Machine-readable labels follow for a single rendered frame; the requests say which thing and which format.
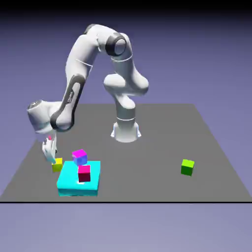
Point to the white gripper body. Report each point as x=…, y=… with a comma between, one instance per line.
x=48, y=151

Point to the small yellow cube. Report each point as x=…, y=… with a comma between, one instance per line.
x=57, y=165

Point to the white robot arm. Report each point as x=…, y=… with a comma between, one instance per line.
x=78, y=59

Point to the small magenta cube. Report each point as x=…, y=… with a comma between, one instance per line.
x=79, y=156

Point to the small red cube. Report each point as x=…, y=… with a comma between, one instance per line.
x=84, y=173

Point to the small green cube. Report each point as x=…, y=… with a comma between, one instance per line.
x=187, y=167

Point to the large cyan box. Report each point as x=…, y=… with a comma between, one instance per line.
x=72, y=181

